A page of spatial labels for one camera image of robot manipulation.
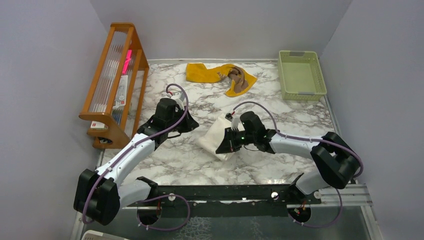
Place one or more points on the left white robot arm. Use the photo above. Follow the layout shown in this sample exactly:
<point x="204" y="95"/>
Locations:
<point x="100" y="195"/>

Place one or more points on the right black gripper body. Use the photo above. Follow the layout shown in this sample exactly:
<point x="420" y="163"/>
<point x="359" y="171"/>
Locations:
<point x="240" y="137"/>

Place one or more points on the white cream towel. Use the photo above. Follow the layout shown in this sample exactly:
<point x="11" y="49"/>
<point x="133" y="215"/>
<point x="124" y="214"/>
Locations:
<point x="214" y="136"/>

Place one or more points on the yellow brown towel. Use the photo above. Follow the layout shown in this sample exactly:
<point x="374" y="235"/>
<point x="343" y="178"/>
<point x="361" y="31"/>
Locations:
<point x="240" y="81"/>

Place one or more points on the green plastic basket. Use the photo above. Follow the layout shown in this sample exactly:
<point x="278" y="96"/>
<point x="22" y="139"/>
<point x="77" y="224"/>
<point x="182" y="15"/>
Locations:
<point x="300" y="76"/>

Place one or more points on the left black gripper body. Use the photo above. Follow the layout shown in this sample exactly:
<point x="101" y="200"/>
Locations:
<point x="184" y="125"/>

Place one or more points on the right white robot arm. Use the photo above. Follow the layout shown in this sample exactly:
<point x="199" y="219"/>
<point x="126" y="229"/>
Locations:
<point x="335" y="162"/>

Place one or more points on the white basket corner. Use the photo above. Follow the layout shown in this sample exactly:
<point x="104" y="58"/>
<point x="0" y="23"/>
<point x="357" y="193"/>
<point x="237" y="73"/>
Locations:
<point x="96" y="235"/>

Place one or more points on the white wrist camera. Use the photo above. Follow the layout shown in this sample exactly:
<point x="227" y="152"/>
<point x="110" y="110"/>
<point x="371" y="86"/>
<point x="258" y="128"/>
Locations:
<point x="234" y="120"/>
<point x="179" y="97"/>

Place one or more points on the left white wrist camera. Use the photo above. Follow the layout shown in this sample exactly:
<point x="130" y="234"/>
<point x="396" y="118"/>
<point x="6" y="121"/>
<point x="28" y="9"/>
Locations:
<point x="179" y="97"/>

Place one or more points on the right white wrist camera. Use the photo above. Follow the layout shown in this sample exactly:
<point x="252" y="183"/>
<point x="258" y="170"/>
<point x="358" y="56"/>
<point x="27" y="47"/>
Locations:
<point x="234" y="120"/>

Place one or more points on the small white red box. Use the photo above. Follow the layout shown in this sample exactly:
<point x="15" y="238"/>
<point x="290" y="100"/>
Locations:
<point x="96" y="125"/>

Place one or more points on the wooden shelf rack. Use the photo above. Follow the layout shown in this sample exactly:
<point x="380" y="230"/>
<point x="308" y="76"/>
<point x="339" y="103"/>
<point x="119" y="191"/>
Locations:
<point x="98" y="105"/>

